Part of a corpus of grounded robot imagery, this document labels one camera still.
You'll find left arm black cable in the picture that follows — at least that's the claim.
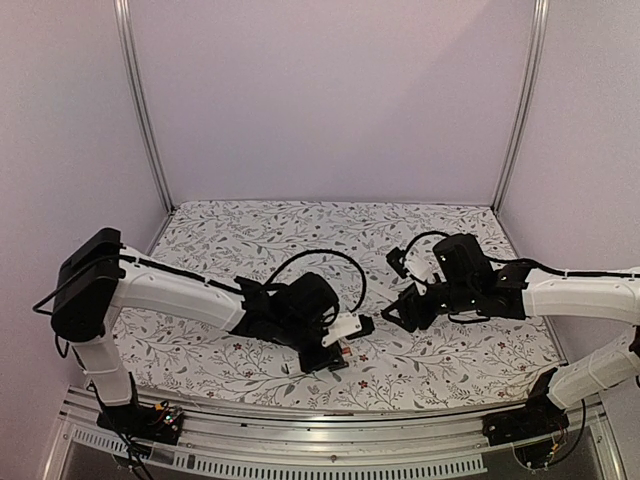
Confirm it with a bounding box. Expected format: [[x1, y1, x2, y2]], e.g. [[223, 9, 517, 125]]
[[264, 248, 369, 316]]

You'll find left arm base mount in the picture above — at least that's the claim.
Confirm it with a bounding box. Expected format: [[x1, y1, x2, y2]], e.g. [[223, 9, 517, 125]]
[[97, 399, 184, 446]]

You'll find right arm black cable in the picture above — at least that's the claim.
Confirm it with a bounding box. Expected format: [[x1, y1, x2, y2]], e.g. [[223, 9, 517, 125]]
[[404, 229, 454, 254]]

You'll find white remote control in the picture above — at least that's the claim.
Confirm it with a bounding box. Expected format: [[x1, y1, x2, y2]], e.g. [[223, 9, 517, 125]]
[[281, 361, 303, 377]]

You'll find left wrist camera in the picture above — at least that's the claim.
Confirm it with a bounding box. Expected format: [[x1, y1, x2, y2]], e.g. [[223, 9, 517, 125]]
[[321, 313, 375, 347]]

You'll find floral patterned table mat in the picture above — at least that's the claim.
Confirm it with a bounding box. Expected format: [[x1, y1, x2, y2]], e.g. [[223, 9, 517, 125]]
[[113, 201, 562, 411]]

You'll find aluminium post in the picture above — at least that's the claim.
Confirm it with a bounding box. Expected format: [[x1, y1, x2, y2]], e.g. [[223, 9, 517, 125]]
[[491, 0, 550, 218], [113, 0, 175, 215]]

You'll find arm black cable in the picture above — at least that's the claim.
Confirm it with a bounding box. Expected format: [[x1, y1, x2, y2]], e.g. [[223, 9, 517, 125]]
[[404, 229, 454, 254], [264, 248, 369, 316]]

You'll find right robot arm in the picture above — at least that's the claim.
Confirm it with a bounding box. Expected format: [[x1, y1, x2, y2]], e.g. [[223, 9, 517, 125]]
[[381, 234, 639, 436]]

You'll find left aluminium post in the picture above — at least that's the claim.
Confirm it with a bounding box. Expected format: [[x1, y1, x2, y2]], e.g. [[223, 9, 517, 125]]
[[113, 0, 175, 215]]

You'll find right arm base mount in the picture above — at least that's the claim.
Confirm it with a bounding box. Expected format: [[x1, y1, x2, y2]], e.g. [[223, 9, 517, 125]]
[[482, 368, 569, 469]]

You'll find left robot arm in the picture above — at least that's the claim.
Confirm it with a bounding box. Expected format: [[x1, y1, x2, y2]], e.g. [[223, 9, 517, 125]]
[[32, 228, 361, 434]]

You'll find right aluminium post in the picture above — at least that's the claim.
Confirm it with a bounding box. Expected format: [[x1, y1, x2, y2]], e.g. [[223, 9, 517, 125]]
[[491, 0, 550, 218]]

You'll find aluminium front rail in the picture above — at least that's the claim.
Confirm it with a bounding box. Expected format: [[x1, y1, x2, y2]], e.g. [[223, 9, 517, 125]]
[[42, 387, 632, 479]]

